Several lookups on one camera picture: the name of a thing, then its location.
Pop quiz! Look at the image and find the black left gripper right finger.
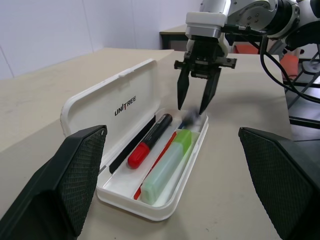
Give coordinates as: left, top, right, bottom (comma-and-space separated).
237, 126, 320, 240

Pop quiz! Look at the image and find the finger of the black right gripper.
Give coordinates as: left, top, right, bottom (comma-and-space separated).
198, 68, 223, 115
176, 66, 193, 111

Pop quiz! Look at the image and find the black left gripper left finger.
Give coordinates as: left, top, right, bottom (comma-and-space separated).
0, 124, 108, 240

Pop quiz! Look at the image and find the black marker with red cap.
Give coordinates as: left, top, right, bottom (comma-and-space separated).
127, 113, 174, 170

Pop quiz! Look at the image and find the green translucent highlighter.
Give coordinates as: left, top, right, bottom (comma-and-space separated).
141, 129, 193, 206

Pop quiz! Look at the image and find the white open pencil case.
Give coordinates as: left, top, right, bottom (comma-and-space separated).
60, 58, 210, 222

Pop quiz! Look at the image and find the dark desk with wooden top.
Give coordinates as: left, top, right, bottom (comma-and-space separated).
159, 24, 188, 51

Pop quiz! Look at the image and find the red box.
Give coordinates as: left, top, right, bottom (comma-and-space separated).
234, 43, 261, 55

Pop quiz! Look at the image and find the orange red object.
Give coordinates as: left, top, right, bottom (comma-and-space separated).
279, 53, 300, 78

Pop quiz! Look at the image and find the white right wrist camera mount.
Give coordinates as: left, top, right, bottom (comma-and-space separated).
185, 11, 230, 60

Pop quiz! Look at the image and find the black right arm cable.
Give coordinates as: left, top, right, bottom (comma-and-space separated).
219, 23, 320, 105

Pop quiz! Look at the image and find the black metal stand frame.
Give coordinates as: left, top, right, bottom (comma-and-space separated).
284, 53, 320, 128

